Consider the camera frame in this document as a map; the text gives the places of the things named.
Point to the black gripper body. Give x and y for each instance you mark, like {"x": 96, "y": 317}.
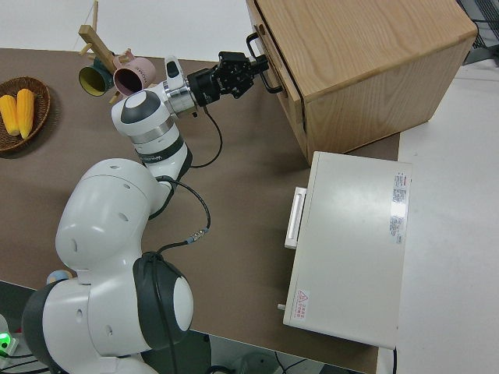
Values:
{"x": 218, "y": 83}

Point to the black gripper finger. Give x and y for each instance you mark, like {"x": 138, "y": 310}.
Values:
{"x": 261, "y": 70}
{"x": 260, "y": 61}

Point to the pink mug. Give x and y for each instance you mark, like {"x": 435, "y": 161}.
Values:
{"x": 130, "y": 78}

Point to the light wooden cabinet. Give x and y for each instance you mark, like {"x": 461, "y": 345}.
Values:
{"x": 370, "y": 58}

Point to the brown table mat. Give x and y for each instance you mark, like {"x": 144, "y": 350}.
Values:
{"x": 241, "y": 195}

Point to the dark green mug yellow inside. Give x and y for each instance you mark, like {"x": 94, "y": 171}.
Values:
{"x": 91, "y": 80}

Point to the wooden mug tree stand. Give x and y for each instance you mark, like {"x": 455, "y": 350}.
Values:
{"x": 97, "y": 43}

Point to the round brown wicker tray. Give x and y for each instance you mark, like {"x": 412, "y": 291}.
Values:
{"x": 39, "y": 105}

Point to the white toaster oven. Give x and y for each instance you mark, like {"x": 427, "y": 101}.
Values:
{"x": 351, "y": 249}

